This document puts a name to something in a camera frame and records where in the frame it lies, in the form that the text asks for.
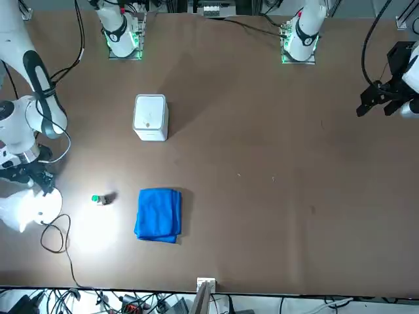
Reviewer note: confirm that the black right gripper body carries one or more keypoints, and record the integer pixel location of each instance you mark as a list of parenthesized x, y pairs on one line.
[(29, 170)]

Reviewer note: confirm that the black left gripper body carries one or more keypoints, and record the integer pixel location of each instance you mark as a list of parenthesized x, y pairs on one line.
[(400, 59)]

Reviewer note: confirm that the white desk lamp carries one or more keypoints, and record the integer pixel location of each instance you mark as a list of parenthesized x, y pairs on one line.
[(52, 209)]

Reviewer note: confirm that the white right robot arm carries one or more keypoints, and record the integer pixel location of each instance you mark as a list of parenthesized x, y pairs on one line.
[(13, 39)]

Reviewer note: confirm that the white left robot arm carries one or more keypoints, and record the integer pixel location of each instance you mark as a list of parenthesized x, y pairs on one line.
[(306, 36)]

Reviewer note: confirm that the folded blue cloth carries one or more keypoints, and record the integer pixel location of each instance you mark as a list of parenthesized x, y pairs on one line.
[(157, 216)]

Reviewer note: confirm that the white square box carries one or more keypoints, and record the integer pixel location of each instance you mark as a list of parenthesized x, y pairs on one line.
[(149, 111)]

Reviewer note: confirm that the black and red device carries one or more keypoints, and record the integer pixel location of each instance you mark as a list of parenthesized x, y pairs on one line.
[(132, 305)]

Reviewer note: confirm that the grey circuit breaker block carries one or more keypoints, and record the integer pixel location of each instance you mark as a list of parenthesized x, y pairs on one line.
[(211, 10)]

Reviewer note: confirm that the aluminium corner bracket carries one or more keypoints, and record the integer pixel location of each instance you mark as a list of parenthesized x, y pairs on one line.
[(402, 22), (26, 13)]

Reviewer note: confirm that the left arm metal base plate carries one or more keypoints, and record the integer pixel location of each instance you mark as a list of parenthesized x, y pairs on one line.
[(284, 49)]

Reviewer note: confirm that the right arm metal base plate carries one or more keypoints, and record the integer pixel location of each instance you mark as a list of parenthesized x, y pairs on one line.
[(140, 49)]

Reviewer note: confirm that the aluminium post with bracket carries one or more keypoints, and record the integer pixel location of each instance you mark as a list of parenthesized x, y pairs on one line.
[(206, 294)]

